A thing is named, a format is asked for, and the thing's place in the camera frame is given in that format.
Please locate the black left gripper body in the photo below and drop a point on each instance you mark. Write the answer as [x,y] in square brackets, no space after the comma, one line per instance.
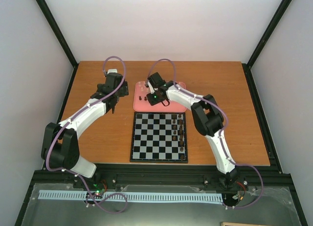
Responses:
[124,91]

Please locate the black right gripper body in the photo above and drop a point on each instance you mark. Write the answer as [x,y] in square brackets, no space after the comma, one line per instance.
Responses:
[155,101]

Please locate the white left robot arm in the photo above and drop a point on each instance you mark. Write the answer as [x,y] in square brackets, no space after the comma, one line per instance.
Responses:
[60,148]

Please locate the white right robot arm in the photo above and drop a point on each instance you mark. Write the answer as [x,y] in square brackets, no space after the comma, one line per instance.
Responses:
[208,121]

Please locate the pink plastic tray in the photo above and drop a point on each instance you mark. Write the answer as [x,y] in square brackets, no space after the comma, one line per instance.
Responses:
[144,106]

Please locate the black and white chessboard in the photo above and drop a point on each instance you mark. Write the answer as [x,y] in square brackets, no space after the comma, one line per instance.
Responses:
[152,138]

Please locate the black aluminium frame rail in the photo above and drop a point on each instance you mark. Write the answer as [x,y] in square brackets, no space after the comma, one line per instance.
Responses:
[202,177]

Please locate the light blue cable duct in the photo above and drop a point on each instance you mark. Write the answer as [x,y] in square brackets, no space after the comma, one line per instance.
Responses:
[131,197]

